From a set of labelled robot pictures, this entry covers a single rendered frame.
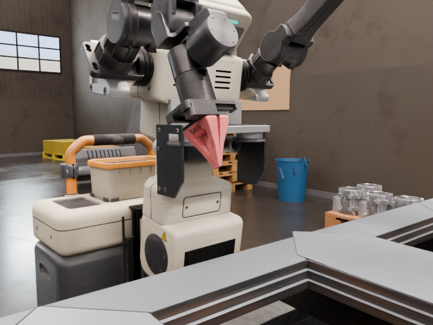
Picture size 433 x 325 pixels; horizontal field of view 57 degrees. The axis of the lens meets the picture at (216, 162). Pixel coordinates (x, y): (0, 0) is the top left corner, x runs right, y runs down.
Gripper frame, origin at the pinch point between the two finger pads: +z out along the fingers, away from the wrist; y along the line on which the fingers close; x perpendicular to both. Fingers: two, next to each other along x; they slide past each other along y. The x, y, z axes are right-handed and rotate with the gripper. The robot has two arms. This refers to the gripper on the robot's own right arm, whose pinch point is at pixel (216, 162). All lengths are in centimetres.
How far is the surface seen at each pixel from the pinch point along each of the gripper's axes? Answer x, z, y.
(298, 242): 0.5, 15.2, 13.1
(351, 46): 162, -177, 407
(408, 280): -16.9, 23.5, 11.2
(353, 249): -6.8, 18.6, 16.9
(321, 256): -5.6, 18.1, 10.1
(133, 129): 570, -250, 335
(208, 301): -3.6, 18.5, -10.8
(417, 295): -19.2, 24.6, 7.8
